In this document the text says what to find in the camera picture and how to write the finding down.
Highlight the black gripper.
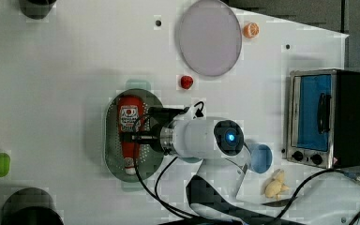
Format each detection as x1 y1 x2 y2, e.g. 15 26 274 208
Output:
120 125 168 154

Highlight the red ketchup bottle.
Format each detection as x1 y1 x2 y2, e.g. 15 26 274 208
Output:
118 95 144 175

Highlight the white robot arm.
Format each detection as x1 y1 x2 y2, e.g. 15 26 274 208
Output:
120 117 251 215

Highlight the green oval strainer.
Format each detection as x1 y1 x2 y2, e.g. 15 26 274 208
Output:
104 80 163 186

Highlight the green toy fruit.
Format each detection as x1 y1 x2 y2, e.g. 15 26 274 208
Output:
0 153 10 177

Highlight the lilac round plate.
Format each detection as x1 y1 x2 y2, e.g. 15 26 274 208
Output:
177 0 242 76

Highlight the blue cup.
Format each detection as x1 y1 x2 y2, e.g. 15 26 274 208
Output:
249 143 273 173

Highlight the orange toy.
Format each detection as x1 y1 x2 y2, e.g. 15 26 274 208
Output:
243 22 260 38

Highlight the black toaster oven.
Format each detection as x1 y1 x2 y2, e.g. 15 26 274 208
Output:
285 69 360 169

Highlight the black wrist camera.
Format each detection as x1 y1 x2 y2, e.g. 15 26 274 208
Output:
148 101 204 125

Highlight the black post lower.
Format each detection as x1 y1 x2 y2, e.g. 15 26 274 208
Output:
1 187 65 225

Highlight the black post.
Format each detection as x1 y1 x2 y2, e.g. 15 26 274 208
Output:
1 187 65 225
18 0 57 20

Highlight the black post upper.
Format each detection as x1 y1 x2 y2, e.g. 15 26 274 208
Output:
18 0 57 20

